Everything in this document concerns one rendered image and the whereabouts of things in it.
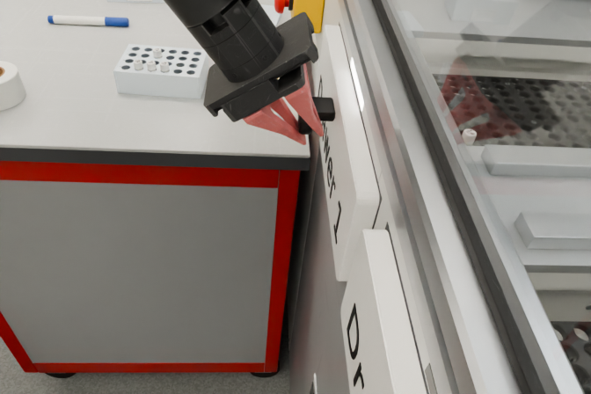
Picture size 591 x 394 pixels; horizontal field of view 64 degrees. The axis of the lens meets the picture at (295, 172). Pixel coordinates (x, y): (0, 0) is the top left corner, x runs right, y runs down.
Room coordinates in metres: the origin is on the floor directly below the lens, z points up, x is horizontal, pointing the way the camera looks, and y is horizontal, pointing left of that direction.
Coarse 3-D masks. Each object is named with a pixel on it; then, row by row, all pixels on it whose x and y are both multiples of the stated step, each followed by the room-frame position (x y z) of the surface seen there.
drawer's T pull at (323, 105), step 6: (318, 102) 0.39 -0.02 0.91; (324, 102) 0.39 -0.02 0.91; (330, 102) 0.39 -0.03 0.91; (318, 108) 0.38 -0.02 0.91; (324, 108) 0.38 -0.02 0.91; (330, 108) 0.38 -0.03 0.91; (318, 114) 0.38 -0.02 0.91; (324, 114) 0.38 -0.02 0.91; (330, 114) 0.38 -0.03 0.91; (300, 120) 0.36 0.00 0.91; (324, 120) 0.38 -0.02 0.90; (330, 120) 0.38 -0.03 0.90; (300, 126) 0.35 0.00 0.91; (306, 126) 0.35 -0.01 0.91; (300, 132) 0.35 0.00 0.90; (306, 132) 0.35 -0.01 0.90
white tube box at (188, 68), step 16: (128, 48) 0.65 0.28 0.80; (144, 48) 0.66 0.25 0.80; (160, 48) 0.67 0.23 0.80; (176, 48) 0.67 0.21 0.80; (192, 48) 0.67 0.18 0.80; (128, 64) 0.61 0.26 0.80; (144, 64) 0.61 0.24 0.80; (176, 64) 0.62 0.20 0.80; (192, 64) 0.63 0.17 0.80; (128, 80) 0.59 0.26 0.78; (144, 80) 0.59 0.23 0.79; (160, 80) 0.59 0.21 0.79; (176, 80) 0.59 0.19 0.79; (192, 80) 0.59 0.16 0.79; (176, 96) 0.59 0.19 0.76; (192, 96) 0.59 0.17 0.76
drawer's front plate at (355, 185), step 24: (336, 48) 0.47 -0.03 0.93; (336, 72) 0.42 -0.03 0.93; (336, 96) 0.39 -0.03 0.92; (336, 120) 0.37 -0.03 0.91; (360, 120) 0.34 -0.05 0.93; (336, 144) 0.35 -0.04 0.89; (360, 144) 0.31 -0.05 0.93; (336, 168) 0.33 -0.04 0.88; (360, 168) 0.28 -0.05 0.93; (336, 192) 0.32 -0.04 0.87; (360, 192) 0.25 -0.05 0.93; (336, 216) 0.30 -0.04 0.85; (360, 216) 0.25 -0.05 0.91; (336, 264) 0.26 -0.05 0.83
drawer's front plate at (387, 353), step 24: (360, 240) 0.22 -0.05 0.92; (384, 240) 0.21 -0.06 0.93; (360, 264) 0.21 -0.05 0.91; (384, 264) 0.19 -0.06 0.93; (360, 288) 0.19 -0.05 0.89; (384, 288) 0.17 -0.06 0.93; (360, 312) 0.18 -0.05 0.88; (384, 312) 0.15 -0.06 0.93; (360, 336) 0.17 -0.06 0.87; (384, 336) 0.14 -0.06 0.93; (408, 336) 0.14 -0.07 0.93; (360, 360) 0.16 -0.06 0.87; (384, 360) 0.13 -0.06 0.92; (408, 360) 0.13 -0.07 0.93; (360, 384) 0.14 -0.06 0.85; (384, 384) 0.12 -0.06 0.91; (408, 384) 0.11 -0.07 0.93
